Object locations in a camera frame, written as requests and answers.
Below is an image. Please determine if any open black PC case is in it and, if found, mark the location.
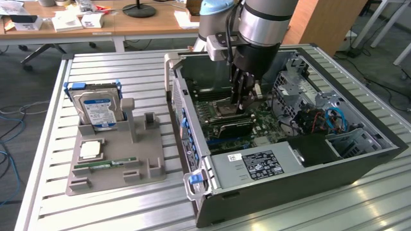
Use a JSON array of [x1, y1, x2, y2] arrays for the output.
[[163, 43, 411, 229]]

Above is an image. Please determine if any metal disk bay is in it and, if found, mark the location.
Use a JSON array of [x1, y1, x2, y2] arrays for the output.
[[326, 128, 384, 159]]

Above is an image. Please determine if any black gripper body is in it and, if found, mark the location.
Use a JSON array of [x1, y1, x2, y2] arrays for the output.
[[232, 44, 280, 80]]

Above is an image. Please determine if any white paper stack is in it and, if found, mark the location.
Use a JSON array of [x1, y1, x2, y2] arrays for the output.
[[174, 11, 202, 29]]

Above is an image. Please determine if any wooden cabinet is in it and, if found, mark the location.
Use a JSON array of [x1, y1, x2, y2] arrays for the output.
[[282, 0, 368, 56]]

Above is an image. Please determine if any open white box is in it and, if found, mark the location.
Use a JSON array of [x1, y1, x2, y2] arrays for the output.
[[52, 13, 84, 33]]

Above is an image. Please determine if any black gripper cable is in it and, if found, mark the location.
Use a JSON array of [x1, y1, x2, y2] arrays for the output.
[[223, 0, 246, 66]]

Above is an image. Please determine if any blue expansion slot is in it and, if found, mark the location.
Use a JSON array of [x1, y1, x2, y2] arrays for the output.
[[206, 137, 227, 146]]

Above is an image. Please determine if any grey parts rack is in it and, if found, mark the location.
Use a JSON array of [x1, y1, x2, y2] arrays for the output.
[[66, 97, 168, 197]]

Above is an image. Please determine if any black round lamp base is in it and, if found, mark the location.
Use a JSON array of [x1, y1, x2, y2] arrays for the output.
[[123, 0, 158, 19]]

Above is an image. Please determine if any CPU socket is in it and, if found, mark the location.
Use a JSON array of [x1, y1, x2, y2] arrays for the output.
[[214, 98, 240, 119]]

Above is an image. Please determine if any wooden desk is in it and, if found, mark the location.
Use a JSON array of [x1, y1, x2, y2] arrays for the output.
[[0, 0, 206, 46]]

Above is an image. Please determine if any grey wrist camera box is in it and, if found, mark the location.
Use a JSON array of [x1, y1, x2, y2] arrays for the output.
[[206, 32, 242, 62]]

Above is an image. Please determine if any grey power supply unit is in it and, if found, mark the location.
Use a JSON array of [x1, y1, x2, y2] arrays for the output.
[[208, 141, 304, 191]]

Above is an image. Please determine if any green motherboard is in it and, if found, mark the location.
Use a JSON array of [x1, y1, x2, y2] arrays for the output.
[[186, 79, 290, 156]]

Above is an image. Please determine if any brown cardboard box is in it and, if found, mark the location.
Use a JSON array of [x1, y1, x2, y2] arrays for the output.
[[186, 0, 203, 22]]

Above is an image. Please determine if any black graphics card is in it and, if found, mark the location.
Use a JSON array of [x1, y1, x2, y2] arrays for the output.
[[214, 119, 258, 142]]

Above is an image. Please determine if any black red orange wire bundle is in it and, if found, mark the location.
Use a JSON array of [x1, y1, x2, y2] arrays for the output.
[[295, 108, 326, 134]]

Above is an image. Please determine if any black and white box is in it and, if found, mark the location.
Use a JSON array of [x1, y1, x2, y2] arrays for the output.
[[9, 14, 43, 31]]

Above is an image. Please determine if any white table frame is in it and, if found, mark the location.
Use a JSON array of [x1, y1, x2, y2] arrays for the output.
[[351, 0, 411, 65]]

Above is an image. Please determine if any white labelled box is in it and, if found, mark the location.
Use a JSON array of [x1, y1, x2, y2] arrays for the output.
[[80, 13, 106, 28]]

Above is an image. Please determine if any grey floor cable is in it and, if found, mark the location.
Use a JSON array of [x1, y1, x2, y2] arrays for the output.
[[0, 100, 49, 115]]

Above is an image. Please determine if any black chair base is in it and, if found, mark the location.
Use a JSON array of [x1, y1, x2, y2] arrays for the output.
[[19, 42, 98, 72]]

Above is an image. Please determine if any blue floor cable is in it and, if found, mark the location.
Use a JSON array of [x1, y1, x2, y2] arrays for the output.
[[0, 115, 27, 207]]

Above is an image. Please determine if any hard disk in blue carrier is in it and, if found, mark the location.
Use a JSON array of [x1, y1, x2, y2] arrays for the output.
[[63, 81, 124, 132]]

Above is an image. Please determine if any silver CPU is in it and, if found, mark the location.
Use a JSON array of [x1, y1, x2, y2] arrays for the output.
[[79, 141, 103, 159]]

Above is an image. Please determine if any black fan shroud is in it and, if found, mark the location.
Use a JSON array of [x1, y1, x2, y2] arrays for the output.
[[287, 133, 343, 168]]

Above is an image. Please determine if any blue wire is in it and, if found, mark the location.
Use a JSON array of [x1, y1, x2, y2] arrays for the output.
[[324, 107, 350, 133]]

